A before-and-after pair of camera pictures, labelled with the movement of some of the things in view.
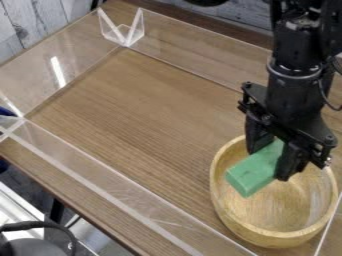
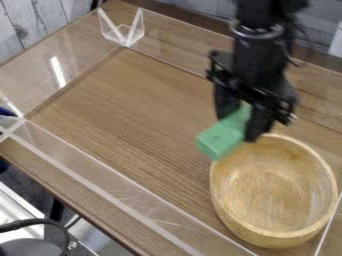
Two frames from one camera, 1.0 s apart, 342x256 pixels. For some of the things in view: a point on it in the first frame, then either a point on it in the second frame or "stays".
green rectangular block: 257,170 to 226,134
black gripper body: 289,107 to 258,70
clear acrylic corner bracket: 122,34 stays
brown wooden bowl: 282,214 stays
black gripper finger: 293,159 to 262,119
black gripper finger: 258,134 to 227,101
